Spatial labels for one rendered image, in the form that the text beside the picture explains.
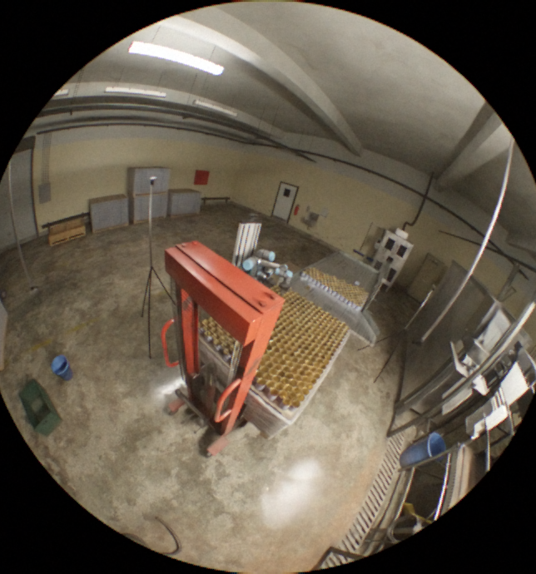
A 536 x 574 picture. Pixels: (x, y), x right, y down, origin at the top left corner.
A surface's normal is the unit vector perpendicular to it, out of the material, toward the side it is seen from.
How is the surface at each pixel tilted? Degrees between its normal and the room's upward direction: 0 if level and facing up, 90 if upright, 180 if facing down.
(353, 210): 90
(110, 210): 91
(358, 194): 90
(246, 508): 0
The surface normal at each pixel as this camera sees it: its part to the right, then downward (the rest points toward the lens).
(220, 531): 0.25, -0.81
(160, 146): 0.76, 0.51
